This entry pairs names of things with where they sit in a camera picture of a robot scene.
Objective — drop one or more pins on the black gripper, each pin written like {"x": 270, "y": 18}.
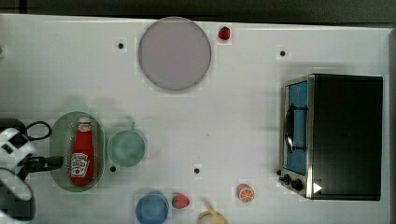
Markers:
{"x": 34, "y": 164}

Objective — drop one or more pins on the red felt ketchup bottle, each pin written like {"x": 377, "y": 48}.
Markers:
{"x": 82, "y": 164}

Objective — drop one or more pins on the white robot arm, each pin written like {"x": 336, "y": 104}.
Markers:
{"x": 17, "y": 162}

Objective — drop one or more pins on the green mug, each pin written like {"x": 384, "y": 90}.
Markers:
{"x": 126, "y": 148}

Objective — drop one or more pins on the blue bowl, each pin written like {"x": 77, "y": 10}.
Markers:
{"x": 152, "y": 209}

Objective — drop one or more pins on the red strawberry near bowl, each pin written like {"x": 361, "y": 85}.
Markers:
{"x": 180, "y": 201}

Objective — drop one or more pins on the grey round plate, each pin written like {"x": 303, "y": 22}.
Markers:
{"x": 174, "y": 54}

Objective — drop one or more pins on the yellow banana toy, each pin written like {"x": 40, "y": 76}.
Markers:
{"x": 211, "y": 216}

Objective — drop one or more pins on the orange slice toy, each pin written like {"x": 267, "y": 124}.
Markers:
{"x": 245, "y": 193}

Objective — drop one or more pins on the red strawberry near plate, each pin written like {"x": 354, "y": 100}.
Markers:
{"x": 224, "y": 33}

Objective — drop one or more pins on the toaster oven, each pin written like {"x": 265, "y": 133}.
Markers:
{"x": 332, "y": 137}

